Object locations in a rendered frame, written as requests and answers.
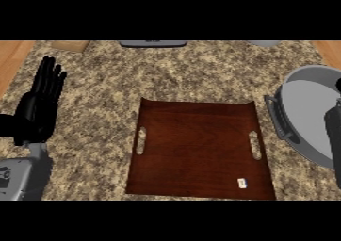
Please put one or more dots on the grey metal pot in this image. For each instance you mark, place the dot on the grey metal pot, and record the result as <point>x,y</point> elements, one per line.
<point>307,109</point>

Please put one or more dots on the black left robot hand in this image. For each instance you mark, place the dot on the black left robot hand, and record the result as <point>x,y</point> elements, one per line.
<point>37,106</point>

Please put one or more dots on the dark grey appliance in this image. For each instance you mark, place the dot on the dark grey appliance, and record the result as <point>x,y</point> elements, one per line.
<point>152,43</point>

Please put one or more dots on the grey round object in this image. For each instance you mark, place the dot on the grey round object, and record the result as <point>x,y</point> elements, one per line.
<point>264,43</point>

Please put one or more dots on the tan wooden block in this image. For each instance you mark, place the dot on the tan wooden block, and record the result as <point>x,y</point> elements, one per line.
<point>71,45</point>

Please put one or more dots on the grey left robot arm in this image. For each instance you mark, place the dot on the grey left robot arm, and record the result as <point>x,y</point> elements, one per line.
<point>19,175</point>

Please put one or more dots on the brown wooden tray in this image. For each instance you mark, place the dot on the brown wooden tray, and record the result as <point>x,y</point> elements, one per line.
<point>199,147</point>

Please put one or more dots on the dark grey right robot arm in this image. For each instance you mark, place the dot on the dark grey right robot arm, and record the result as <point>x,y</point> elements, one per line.
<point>338,141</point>

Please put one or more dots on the small white label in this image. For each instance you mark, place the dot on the small white label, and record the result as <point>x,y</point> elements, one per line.
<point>242,183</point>

